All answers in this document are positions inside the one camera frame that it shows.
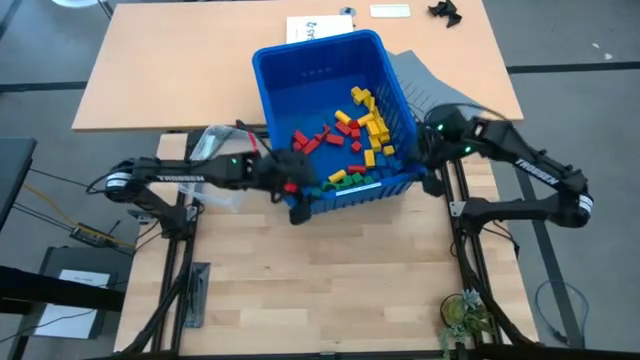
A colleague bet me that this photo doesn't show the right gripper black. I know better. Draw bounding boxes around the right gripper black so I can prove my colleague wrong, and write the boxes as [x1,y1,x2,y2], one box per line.
[417,106,481,198]

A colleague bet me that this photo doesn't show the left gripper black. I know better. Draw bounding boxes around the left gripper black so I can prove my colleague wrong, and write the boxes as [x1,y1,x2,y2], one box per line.
[262,148,320,226]

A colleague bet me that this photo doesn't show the clear plastic container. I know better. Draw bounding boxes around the clear plastic container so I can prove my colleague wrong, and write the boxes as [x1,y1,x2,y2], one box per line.
[178,124,261,215]

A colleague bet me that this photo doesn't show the blue plastic bin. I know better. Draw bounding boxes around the blue plastic bin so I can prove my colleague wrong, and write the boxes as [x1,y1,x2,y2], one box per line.
[251,28,429,216]

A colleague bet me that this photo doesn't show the white bin label strip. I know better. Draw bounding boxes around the white bin label strip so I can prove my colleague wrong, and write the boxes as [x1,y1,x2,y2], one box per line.
[334,182,382,197]

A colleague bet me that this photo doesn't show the artificial potted plant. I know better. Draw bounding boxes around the artificial potted plant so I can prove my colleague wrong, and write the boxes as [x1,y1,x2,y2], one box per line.
[438,288,497,360]

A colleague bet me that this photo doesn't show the dark grey rectangular plate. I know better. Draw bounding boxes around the dark grey rectangular plate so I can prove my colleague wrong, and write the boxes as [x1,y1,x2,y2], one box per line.
[183,262,212,329]

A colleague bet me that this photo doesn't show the light wooden desk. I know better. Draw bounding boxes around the light wooden desk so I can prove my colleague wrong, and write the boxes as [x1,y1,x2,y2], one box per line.
[72,0,525,132]

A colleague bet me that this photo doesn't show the white paper sheet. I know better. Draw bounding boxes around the white paper sheet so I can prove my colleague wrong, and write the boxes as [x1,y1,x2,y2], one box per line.
[285,14,355,44]

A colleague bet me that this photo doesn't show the white paper note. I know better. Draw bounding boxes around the white paper note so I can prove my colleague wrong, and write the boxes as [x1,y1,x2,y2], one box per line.
[58,268,112,290]

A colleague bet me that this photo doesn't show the black equipment case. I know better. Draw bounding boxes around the black equipment case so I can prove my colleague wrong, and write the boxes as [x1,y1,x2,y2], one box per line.
[34,246,134,341]

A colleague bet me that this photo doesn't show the black beam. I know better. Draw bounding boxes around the black beam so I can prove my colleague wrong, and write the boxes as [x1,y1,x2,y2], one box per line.
[0,264,126,314]

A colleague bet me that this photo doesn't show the black side desk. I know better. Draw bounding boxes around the black side desk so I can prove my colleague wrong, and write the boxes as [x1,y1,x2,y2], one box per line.
[0,138,39,234]

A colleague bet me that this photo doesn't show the blue cable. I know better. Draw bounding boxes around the blue cable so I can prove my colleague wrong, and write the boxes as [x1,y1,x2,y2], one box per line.
[534,279,591,347]

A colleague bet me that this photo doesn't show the black plastic bracket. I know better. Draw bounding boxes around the black plastic bracket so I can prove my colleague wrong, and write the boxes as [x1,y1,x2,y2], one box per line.
[427,0,464,29]

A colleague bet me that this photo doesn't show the yellow cable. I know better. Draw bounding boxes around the yellow cable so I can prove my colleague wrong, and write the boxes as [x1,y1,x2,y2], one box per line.
[22,183,136,250]

